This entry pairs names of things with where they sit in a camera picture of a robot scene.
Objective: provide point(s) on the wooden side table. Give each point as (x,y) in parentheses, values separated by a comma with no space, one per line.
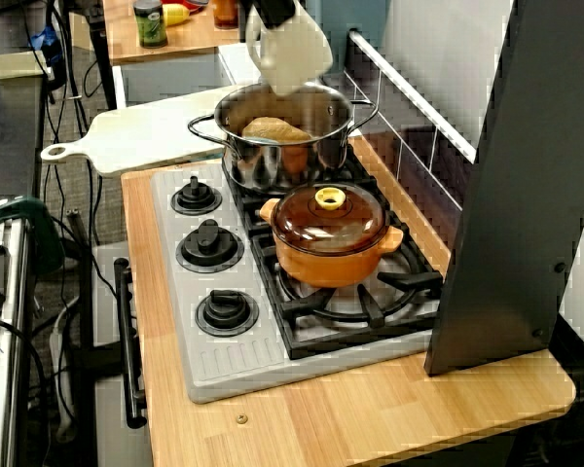
(194,39)

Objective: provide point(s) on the stainless steel pot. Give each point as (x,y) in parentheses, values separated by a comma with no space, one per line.
(280,165)

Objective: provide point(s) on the black electronics box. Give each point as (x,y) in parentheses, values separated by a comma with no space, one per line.
(579,360)

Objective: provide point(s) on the tan toy bread loaf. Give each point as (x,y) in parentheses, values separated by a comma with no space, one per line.
(275,130)

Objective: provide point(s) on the dark grey hood side panel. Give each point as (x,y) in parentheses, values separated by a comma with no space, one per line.
(506,219)

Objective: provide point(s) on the cream plastic detergent bottle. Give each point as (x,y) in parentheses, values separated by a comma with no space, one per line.
(297,58)

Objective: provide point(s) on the black burner grate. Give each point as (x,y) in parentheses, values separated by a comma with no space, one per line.
(245,204)
(331,335)

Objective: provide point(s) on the white toy sink unit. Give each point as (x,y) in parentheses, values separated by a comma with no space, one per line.
(175,73)

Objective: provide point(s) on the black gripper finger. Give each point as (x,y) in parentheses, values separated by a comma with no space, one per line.
(275,12)

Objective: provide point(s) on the black stove knob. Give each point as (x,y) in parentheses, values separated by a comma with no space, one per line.
(226,312)
(209,244)
(194,195)

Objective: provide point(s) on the cream flat box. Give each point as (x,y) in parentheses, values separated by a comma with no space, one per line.
(14,63)

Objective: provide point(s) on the grey stove top panel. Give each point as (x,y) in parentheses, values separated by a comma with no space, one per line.
(233,360)

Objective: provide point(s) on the green labelled can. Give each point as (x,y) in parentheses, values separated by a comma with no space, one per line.
(151,26)

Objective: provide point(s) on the green clamp tool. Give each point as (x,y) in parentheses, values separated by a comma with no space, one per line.
(39,228)

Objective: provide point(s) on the red toy bowl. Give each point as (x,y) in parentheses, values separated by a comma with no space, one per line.
(192,4)

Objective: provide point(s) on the light wooden cutting board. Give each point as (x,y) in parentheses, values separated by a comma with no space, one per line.
(121,138)

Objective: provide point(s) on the teal blue box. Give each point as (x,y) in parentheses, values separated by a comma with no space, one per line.
(355,29)

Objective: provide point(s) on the brown lid with yellow knob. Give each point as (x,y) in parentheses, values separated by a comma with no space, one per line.
(302,219)

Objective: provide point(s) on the orange toy pot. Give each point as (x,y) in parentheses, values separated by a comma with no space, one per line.
(321,267)

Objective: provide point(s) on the silver metal frame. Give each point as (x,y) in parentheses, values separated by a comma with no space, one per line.
(10,316)

